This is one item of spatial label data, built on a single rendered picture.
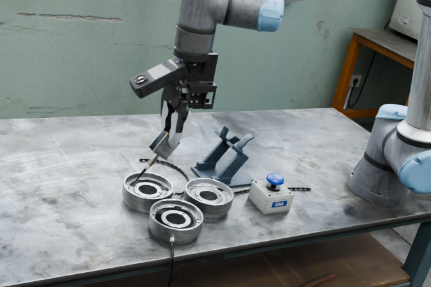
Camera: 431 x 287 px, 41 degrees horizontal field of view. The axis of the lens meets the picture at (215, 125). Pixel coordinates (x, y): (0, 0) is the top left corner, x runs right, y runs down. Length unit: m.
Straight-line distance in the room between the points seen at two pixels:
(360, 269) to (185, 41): 0.86
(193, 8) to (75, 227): 0.47
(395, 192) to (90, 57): 1.73
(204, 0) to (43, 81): 1.77
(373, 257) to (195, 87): 0.84
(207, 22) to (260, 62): 2.13
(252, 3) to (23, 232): 0.59
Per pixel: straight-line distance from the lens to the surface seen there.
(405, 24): 3.46
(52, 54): 2.72
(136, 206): 1.17
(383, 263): 1.72
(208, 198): 1.25
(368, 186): 1.44
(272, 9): 1.09
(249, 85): 3.22
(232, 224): 1.21
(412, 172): 1.27
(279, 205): 1.27
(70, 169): 1.31
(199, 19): 1.07
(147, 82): 1.10
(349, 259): 1.68
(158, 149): 1.18
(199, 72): 1.14
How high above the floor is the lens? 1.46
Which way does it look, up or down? 24 degrees down
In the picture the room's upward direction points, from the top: 12 degrees clockwise
